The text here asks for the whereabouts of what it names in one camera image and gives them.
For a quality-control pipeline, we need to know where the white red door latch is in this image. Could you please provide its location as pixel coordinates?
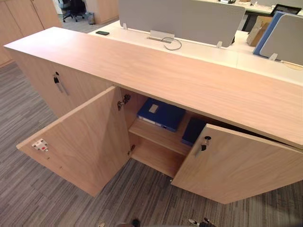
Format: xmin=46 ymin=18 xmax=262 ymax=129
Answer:
xmin=31 ymin=138 xmax=49 ymax=152

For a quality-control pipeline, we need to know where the grey desk divider screen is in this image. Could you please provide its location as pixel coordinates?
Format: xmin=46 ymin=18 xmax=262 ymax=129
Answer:
xmin=118 ymin=0 xmax=247 ymax=48

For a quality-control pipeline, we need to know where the wood cabinet door with key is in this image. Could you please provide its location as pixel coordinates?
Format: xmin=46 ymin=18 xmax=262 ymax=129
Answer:
xmin=170 ymin=122 xmax=303 ymax=205

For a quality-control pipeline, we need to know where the wood cabinet shelf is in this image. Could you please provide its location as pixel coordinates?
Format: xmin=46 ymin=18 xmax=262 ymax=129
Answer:
xmin=128 ymin=113 xmax=194 ymax=157

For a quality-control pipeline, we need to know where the silver cable tray lid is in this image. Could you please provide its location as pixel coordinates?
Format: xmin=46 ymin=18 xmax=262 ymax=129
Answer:
xmin=147 ymin=30 xmax=176 ymax=44

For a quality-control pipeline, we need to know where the black framed screen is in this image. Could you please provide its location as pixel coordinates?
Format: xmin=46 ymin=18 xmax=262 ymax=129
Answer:
xmin=269 ymin=4 xmax=303 ymax=17

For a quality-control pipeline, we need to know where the wood cabinet door with latch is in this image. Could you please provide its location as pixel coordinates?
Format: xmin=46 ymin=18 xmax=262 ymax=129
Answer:
xmin=16 ymin=85 xmax=131 ymax=198

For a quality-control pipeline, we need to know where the blue folder with white label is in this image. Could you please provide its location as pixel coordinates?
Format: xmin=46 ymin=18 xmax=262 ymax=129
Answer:
xmin=136 ymin=97 xmax=187 ymax=133

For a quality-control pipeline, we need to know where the closed wood cabinet door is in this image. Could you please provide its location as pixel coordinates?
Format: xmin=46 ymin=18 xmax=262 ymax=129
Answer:
xmin=13 ymin=50 xmax=115 ymax=119

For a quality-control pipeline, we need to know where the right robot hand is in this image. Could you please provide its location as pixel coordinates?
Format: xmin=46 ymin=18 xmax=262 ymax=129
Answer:
xmin=188 ymin=217 xmax=213 ymax=227

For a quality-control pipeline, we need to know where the brown cardboard box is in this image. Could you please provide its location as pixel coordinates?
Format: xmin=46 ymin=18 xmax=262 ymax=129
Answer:
xmin=246 ymin=15 xmax=273 ymax=47

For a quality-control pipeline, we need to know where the black office chair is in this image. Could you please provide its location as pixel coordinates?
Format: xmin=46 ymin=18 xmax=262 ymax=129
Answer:
xmin=56 ymin=0 xmax=86 ymax=23

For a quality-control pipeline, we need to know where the white office desk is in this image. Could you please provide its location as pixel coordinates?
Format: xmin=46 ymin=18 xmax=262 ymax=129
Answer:
xmin=88 ymin=20 xmax=303 ymax=80

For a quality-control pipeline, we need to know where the grey cable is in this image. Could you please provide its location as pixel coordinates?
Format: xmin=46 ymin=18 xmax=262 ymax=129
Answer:
xmin=163 ymin=37 xmax=183 ymax=51

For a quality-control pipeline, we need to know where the dark mesh waste bin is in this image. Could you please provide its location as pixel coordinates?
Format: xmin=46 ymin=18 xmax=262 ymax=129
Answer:
xmin=86 ymin=12 xmax=96 ymax=26

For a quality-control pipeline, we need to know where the low light wood cabinet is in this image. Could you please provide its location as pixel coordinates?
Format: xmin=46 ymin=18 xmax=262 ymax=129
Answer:
xmin=3 ymin=26 xmax=303 ymax=205

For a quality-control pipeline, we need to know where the tall light wood cabinet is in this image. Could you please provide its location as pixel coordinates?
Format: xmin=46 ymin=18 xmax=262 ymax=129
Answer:
xmin=0 ymin=0 xmax=63 ymax=69

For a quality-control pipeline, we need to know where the light wood storage cabinet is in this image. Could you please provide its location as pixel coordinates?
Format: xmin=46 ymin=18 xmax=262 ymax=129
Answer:
xmin=85 ymin=0 xmax=120 ymax=25

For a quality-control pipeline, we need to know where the dark blue folder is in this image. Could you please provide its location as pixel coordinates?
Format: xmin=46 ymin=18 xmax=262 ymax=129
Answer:
xmin=181 ymin=117 xmax=207 ymax=146

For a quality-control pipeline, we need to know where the grey divider with blue edge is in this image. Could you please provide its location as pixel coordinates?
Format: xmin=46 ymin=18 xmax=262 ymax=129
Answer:
xmin=252 ymin=10 xmax=303 ymax=66

